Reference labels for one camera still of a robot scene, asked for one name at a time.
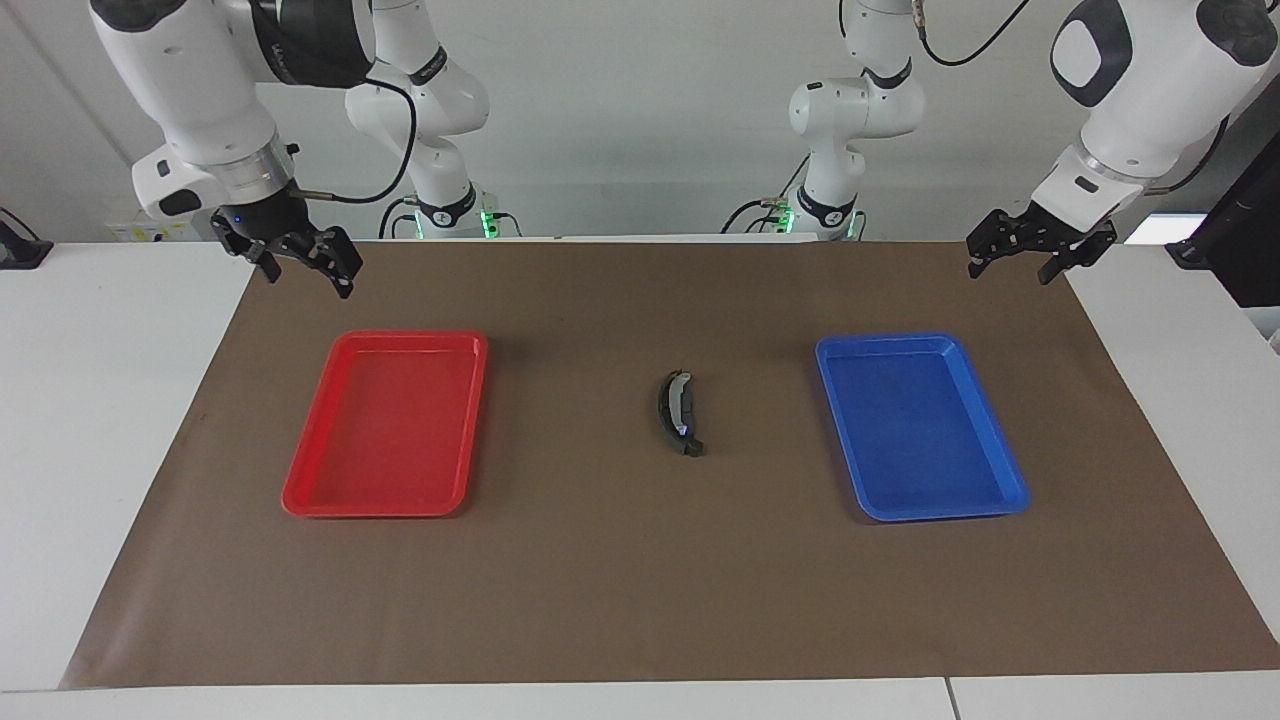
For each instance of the green indicator light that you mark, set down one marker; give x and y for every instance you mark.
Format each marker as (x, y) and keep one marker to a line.
(786, 214)
(488, 222)

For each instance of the red plastic tray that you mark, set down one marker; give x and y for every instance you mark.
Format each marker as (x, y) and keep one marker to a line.
(385, 430)

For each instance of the black clamp mount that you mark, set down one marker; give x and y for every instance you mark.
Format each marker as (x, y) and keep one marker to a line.
(22, 250)

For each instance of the black monitor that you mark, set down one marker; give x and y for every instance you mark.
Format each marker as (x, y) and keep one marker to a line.
(1245, 240)

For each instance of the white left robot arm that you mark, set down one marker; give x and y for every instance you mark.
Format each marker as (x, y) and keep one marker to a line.
(1150, 80)

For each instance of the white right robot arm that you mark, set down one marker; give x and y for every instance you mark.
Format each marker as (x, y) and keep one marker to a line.
(190, 90)

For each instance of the white wall socket box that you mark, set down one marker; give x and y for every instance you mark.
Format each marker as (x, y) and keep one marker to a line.
(130, 232)

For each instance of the brown table mat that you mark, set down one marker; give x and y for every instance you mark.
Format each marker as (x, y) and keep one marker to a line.
(640, 580)

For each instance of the blue plastic tray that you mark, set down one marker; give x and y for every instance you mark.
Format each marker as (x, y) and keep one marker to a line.
(915, 430)

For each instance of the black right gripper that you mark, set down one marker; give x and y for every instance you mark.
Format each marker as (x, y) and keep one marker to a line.
(270, 225)

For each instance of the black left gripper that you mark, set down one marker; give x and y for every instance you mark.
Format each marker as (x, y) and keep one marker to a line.
(1050, 232)

